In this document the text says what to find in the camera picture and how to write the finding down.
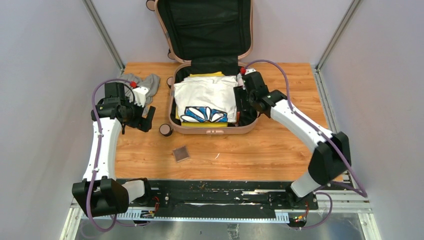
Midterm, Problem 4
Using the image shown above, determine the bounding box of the white blue print shirt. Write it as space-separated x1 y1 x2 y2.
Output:
173 75 239 124

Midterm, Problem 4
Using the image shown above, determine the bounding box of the white bottle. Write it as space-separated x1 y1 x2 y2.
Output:
236 73 246 90

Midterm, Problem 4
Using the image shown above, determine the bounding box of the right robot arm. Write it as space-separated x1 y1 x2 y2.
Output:
237 67 351 209

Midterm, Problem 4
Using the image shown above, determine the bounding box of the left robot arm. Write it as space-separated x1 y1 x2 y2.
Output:
71 79 156 217

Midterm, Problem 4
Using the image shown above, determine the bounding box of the grey cloth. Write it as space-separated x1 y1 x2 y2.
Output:
117 73 161 119

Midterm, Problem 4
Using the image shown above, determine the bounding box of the square clear compact case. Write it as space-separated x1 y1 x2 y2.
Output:
172 145 191 163

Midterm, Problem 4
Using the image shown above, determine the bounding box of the pink open suitcase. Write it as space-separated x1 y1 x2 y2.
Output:
146 0 257 135

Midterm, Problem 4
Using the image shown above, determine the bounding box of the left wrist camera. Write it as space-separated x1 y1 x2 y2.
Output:
130 81 150 107

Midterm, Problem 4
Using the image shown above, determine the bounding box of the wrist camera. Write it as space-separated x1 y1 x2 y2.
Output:
240 67 257 76
130 81 150 107

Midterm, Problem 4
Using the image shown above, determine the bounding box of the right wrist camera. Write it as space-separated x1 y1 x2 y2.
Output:
240 67 257 76

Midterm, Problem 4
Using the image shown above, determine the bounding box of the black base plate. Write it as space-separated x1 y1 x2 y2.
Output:
129 179 318 220

